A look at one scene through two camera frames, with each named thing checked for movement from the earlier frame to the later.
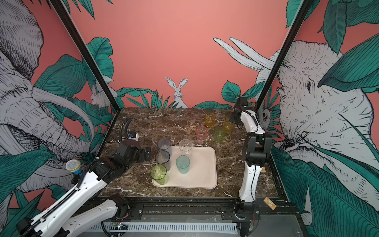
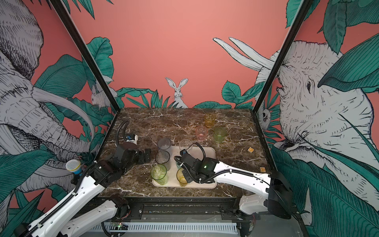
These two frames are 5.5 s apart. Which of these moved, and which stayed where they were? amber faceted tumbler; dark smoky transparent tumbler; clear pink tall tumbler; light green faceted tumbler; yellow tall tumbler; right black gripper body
Moved: right black gripper body; yellow tall tumbler
Stayed: clear pink tall tumbler; light green faceted tumbler; amber faceted tumbler; dark smoky transparent tumbler
